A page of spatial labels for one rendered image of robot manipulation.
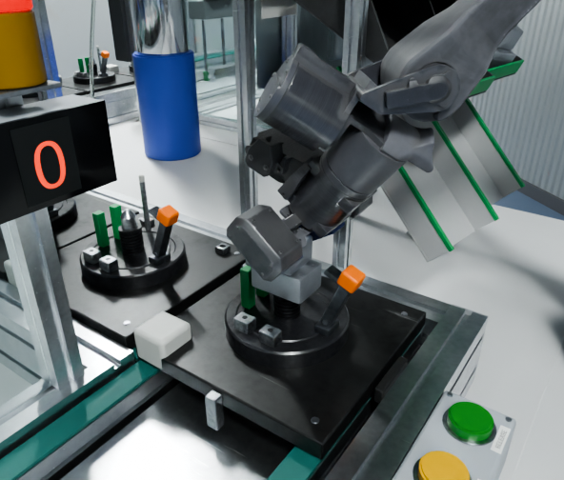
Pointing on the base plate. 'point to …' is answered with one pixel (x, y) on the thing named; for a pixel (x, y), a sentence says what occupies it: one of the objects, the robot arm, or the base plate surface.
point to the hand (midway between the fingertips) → (282, 239)
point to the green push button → (470, 421)
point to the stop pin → (214, 410)
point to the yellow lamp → (3, 50)
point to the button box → (473, 455)
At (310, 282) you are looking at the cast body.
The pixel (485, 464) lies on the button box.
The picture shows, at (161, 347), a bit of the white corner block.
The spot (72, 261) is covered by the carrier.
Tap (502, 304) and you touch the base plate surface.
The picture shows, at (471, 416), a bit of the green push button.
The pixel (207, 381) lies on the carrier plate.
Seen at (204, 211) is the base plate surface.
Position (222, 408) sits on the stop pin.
